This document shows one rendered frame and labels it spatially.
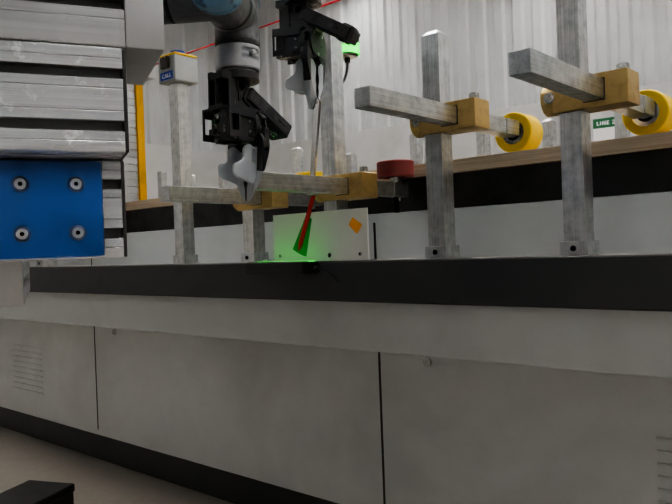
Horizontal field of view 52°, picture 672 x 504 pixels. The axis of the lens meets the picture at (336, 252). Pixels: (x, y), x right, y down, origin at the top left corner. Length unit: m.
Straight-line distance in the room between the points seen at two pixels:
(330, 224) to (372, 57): 8.97
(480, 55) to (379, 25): 1.68
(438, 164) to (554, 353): 0.38
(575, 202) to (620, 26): 7.77
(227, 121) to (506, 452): 0.85
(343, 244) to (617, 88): 0.58
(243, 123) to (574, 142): 0.52
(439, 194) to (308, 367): 0.70
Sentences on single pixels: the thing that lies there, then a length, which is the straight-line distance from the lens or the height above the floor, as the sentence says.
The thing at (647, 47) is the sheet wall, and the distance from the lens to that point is 8.73.
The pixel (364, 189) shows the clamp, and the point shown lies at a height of 0.84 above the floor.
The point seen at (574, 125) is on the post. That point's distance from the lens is 1.14.
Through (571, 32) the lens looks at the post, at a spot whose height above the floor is 1.04.
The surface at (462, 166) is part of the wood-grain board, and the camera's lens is 1.47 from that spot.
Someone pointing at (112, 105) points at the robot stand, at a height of 0.85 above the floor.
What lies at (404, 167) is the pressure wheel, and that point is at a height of 0.89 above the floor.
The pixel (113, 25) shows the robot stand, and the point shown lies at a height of 0.92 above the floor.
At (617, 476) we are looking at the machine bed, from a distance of 1.41.
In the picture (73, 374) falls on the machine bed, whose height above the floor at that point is 0.30.
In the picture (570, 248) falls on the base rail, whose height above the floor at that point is 0.71.
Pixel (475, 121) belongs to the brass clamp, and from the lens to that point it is 1.21.
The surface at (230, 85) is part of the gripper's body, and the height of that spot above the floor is 1.00.
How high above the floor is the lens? 0.73
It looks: level
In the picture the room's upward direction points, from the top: 2 degrees counter-clockwise
